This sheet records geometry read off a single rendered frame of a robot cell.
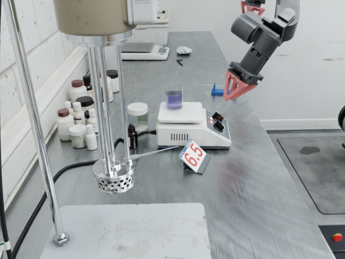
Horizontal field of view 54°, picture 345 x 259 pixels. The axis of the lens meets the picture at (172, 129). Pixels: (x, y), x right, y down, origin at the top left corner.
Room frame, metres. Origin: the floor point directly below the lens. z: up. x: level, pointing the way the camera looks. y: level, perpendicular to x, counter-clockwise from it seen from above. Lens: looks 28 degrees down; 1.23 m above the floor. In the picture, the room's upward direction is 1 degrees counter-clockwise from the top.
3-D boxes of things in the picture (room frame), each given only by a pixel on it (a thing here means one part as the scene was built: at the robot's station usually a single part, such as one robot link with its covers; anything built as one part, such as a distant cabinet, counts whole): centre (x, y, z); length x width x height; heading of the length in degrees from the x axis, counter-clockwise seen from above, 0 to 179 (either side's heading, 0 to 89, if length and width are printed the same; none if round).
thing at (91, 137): (0.80, 0.22, 0.79); 0.03 x 0.03 x 0.07
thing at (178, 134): (0.85, -0.05, 0.79); 0.22 x 0.13 x 0.08; 87
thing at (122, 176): (0.46, 0.10, 1.02); 0.07 x 0.07 x 0.25
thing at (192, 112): (0.85, -0.02, 0.83); 0.12 x 0.12 x 0.01; 87
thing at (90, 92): (1.12, 0.30, 0.80); 0.04 x 0.04 x 0.10
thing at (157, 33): (2.08, 0.16, 0.82); 0.37 x 0.31 x 0.14; 178
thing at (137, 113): (0.90, 0.10, 0.79); 0.06 x 0.06 x 0.08
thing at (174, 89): (0.87, -0.01, 0.87); 0.06 x 0.05 x 0.08; 166
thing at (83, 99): (1.02, 0.28, 0.78); 0.05 x 0.05 x 0.06
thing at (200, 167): (0.73, -0.06, 0.77); 0.09 x 0.06 x 0.04; 159
